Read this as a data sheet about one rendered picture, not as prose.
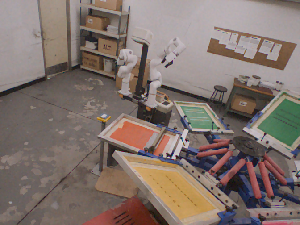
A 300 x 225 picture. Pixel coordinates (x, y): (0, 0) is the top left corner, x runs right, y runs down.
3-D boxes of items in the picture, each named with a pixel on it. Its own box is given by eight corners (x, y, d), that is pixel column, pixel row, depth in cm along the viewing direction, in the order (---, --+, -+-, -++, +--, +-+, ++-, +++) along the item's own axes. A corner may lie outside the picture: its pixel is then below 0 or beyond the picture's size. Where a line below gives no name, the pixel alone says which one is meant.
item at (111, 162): (106, 166, 247) (109, 139, 225) (108, 164, 250) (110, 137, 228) (141, 181, 236) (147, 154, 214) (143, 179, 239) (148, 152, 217)
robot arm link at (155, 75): (146, 59, 242) (155, 56, 256) (147, 89, 257) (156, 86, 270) (156, 59, 234) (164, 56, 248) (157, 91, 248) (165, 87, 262)
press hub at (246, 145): (188, 231, 249) (228, 146, 180) (193, 206, 281) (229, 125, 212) (220, 247, 240) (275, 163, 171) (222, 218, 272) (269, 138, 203)
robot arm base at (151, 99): (150, 100, 280) (152, 89, 272) (158, 103, 275) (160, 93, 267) (143, 103, 269) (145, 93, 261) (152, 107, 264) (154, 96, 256)
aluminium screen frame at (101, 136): (97, 138, 222) (97, 135, 220) (122, 115, 270) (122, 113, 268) (165, 165, 203) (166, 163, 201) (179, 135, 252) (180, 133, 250)
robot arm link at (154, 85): (147, 93, 261) (148, 81, 253) (152, 90, 271) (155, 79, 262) (153, 95, 257) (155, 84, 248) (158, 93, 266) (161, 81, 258)
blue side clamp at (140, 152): (137, 156, 210) (138, 151, 207) (139, 153, 215) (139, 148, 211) (164, 167, 203) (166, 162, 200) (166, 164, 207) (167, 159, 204)
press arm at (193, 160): (124, 139, 244) (125, 135, 241) (127, 136, 248) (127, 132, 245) (230, 180, 214) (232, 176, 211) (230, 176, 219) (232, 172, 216)
